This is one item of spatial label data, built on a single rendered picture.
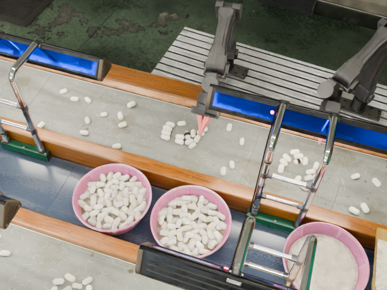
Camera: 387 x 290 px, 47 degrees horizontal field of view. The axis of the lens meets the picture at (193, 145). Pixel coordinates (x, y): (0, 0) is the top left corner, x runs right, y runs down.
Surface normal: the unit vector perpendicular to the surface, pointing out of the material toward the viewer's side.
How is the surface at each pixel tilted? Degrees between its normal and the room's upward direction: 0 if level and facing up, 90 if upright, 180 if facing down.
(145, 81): 0
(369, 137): 58
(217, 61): 28
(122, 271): 0
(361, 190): 0
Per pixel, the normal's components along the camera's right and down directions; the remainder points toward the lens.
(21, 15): 0.02, -0.61
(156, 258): -0.25, 0.31
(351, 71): -0.36, -0.29
